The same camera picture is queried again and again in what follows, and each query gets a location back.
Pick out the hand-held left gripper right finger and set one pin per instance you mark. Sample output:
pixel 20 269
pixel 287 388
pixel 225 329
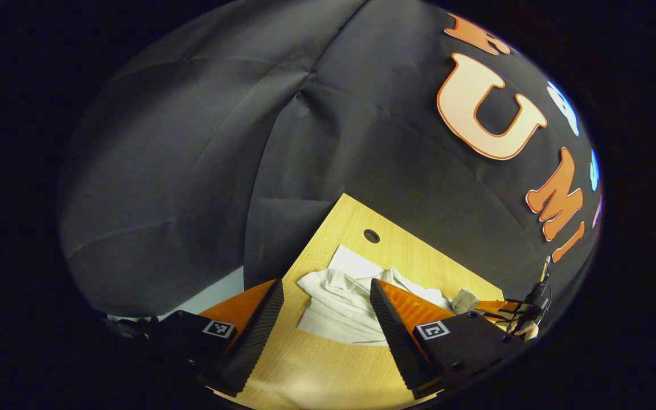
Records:
pixel 396 347

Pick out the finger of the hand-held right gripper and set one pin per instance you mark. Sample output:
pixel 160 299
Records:
pixel 496 308

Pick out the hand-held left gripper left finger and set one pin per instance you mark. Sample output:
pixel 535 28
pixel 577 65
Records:
pixel 248 347

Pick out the white jeans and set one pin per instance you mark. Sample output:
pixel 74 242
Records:
pixel 339 307

